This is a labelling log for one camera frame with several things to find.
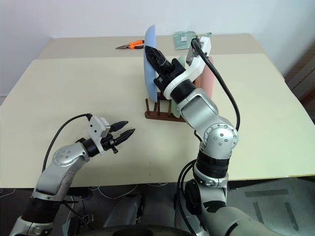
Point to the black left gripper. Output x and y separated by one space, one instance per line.
109 142

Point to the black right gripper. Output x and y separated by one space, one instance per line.
169 73

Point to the blue plate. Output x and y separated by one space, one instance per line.
150 37

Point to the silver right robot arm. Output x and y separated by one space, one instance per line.
199 110

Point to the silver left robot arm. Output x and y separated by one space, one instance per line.
59 169

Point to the brown wooden dish rack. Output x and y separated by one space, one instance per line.
157 115

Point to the clear plastic bag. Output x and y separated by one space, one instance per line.
180 39

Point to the pink plate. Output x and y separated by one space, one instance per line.
208 78

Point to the silver grey rounded housing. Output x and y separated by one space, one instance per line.
123 211

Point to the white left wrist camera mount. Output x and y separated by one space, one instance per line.
96 127

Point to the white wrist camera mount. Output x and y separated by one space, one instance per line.
194 68
96 127

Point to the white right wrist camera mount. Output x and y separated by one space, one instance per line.
194 68

